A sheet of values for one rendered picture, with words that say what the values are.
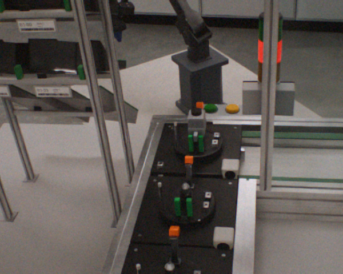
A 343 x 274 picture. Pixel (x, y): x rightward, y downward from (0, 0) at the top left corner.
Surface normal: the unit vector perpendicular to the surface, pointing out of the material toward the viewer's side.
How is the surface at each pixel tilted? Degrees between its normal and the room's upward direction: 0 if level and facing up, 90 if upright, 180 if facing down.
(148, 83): 0
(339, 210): 90
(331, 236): 0
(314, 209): 90
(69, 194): 0
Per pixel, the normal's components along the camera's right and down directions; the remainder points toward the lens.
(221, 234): -0.08, -0.81
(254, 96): -0.15, 0.58
